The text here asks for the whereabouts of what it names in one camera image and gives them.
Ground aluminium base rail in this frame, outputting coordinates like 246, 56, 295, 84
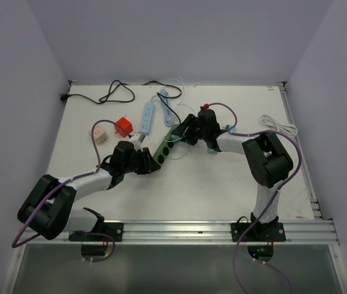
17, 219, 336, 246

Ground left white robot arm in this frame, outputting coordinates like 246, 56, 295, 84
17, 141, 161, 241

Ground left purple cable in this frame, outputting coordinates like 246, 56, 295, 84
10, 119, 137, 249

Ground yellow charger plug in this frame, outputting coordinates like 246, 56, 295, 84
207, 148, 216, 154

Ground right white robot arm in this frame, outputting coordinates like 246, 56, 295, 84
171, 109, 293, 242

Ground black mount plate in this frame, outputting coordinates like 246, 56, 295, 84
230, 214, 286, 242
69, 222, 124, 242

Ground light blue strip cord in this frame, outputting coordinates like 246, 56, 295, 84
150, 88, 177, 127

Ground red cube socket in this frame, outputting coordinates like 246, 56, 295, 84
114, 116, 133, 138

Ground black power cord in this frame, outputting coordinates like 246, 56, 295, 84
59, 80, 183, 126

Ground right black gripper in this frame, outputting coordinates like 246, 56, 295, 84
172, 114, 208, 146

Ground pink cube socket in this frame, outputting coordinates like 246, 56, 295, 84
89, 125, 108, 146

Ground white coiled power cord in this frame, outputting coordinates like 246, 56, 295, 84
259, 115, 299, 138

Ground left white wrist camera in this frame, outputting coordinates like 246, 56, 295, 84
129, 132, 146, 146

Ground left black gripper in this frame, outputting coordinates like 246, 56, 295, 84
122, 147, 160, 175

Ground right black mount plate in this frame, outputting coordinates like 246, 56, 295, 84
230, 214, 286, 242

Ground white charging cable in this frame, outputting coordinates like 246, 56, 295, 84
166, 75, 200, 114

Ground left black mount plate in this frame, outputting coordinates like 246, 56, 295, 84
69, 222, 124, 242

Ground green power strip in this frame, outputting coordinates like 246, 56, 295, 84
152, 124, 181, 167

